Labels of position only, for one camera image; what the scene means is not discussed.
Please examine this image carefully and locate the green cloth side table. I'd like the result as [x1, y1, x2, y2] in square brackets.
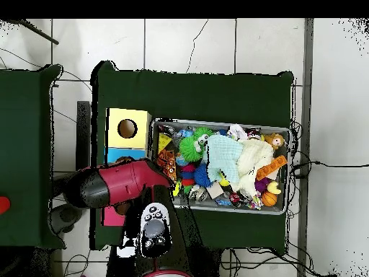
[0, 64, 63, 249]

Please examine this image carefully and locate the orange toy block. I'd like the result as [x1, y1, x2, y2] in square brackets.
[166, 157, 179, 181]

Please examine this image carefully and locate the small brown plush doll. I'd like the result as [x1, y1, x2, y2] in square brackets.
[264, 132, 287, 151]

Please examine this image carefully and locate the large green spiky ball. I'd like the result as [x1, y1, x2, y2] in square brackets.
[178, 136, 206, 164]

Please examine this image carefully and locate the blue spiky rubber ball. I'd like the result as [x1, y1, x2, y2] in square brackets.
[192, 163, 212, 188]

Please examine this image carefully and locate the small orange basketball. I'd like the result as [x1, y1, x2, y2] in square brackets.
[262, 191, 278, 208]

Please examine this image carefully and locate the yellow cheese wedge toy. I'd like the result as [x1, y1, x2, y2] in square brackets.
[158, 133, 173, 154]

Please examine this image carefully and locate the orange plastic toy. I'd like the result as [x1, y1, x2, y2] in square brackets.
[256, 154, 288, 182]

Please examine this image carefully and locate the cream muslin cloth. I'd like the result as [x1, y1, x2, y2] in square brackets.
[236, 138, 275, 198]

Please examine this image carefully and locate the orange tiger plush toy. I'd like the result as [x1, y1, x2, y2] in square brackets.
[157, 149, 174, 168]

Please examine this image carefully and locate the black cable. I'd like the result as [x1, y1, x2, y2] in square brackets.
[290, 160, 369, 175]

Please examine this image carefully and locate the small red round object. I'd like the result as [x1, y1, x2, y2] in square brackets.
[0, 195, 12, 214]

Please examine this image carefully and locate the shallow clear mesh bin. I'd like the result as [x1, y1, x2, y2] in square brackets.
[148, 119, 291, 216]

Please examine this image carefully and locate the wooden box with three holes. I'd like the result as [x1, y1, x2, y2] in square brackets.
[101, 107, 152, 228]

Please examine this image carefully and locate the mint green muslin cloth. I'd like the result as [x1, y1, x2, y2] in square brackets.
[206, 133, 244, 185]

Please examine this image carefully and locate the small green spiky ball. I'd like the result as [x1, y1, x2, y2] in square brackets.
[194, 126, 213, 142]

